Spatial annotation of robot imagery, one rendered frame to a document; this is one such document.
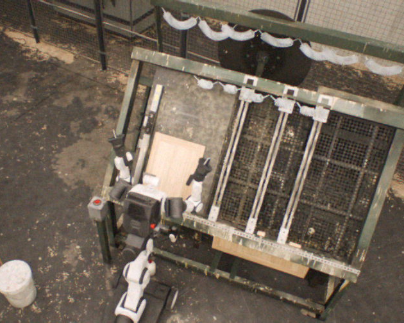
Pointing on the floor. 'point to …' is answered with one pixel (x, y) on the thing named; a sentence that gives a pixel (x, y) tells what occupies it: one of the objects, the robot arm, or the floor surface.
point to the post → (104, 241)
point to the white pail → (16, 283)
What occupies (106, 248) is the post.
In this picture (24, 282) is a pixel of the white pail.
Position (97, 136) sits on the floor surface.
